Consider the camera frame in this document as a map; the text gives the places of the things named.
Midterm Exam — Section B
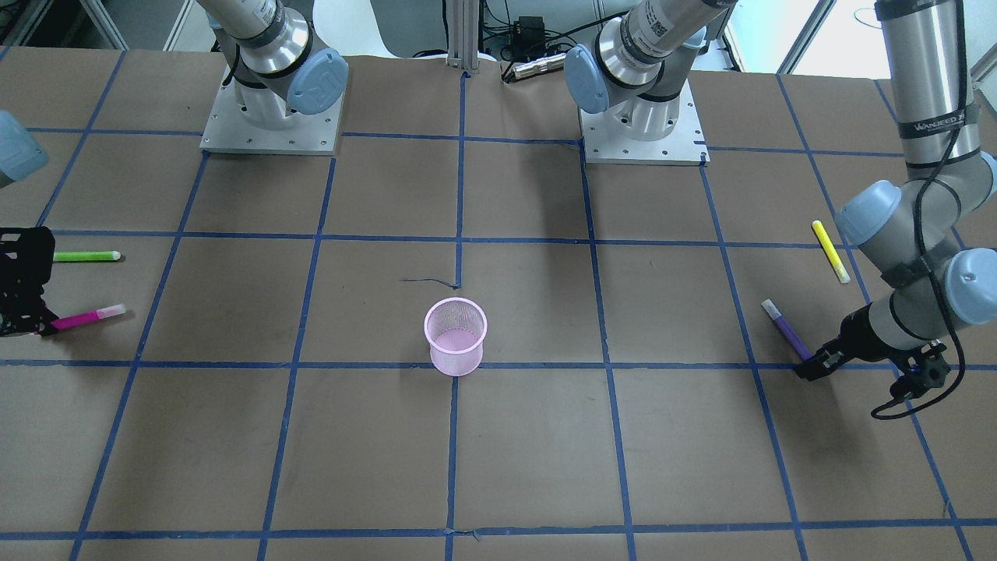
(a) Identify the yellow marker pen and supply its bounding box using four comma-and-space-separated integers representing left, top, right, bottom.
811, 220, 851, 284

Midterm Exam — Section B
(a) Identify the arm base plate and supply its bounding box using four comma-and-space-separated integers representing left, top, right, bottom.
578, 83, 711, 166
199, 80, 345, 157

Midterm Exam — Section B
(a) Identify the aluminium frame post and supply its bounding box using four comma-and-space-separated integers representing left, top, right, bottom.
444, 0, 481, 75

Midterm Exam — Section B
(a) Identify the pink mesh cup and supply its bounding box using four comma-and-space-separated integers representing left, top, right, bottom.
423, 297, 488, 377

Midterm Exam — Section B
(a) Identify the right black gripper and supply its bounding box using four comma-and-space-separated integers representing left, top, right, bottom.
1, 227, 57, 337

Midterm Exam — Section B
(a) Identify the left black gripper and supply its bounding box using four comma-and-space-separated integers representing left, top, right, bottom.
793, 305, 904, 381

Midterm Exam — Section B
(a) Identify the green marker pen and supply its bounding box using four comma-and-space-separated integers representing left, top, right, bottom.
53, 251, 122, 263

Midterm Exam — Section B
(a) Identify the purple marker pen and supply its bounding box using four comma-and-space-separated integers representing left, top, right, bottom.
761, 299, 813, 362

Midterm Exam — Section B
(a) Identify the pink marker pen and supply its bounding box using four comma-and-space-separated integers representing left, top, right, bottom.
51, 303, 127, 331

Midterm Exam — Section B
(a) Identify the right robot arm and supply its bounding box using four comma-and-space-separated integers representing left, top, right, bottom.
1, 1, 349, 337

